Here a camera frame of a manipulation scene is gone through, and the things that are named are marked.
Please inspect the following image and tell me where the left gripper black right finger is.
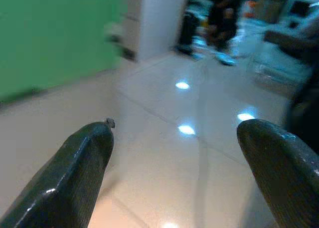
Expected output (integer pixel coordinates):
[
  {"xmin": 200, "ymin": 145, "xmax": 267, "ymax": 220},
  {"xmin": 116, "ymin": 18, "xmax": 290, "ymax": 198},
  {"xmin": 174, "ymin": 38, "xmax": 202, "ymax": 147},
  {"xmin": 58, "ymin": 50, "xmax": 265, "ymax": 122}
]
[{"xmin": 236, "ymin": 119, "xmax": 319, "ymax": 228}]

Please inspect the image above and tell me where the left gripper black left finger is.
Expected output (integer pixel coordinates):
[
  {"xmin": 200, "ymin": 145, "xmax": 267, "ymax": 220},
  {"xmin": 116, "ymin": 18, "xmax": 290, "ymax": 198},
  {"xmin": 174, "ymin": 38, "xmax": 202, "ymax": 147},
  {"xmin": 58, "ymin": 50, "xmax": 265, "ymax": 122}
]
[{"xmin": 0, "ymin": 117, "xmax": 116, "ymax": 228}]

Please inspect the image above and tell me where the clear plastic box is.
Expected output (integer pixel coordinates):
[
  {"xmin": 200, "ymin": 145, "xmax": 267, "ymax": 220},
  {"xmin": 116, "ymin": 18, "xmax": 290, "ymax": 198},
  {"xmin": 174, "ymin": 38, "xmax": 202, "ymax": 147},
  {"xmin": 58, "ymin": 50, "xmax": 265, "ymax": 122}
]
[{"xmin": 246, "ymin": 55, "xmax": 311, "ymax": 99}]

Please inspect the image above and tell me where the dark brown furniture edge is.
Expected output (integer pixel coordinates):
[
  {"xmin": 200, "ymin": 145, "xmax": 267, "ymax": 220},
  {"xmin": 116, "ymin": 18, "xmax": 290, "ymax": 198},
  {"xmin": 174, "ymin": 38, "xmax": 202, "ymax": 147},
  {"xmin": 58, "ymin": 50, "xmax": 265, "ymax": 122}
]
[{"xmin": 263, "ymin": 18, "xmax": 319, "ymax": 63}]

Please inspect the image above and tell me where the green wooden table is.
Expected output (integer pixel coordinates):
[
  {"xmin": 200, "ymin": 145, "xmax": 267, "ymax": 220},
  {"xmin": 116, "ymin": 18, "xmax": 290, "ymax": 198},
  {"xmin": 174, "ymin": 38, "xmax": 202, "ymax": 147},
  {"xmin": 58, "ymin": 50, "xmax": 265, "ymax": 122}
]
[{"xmin": 0, "ymin": 0, "xmax": 129, "ymax": 105}]

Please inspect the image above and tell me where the person in dark clothes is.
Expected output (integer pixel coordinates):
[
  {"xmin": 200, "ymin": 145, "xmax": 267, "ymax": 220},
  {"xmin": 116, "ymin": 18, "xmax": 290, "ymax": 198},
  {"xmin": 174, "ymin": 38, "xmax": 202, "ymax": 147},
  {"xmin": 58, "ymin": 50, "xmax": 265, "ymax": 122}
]
[{"xmin": 174, "ymin": 0, "xmax": 244, "ymax": 66}]

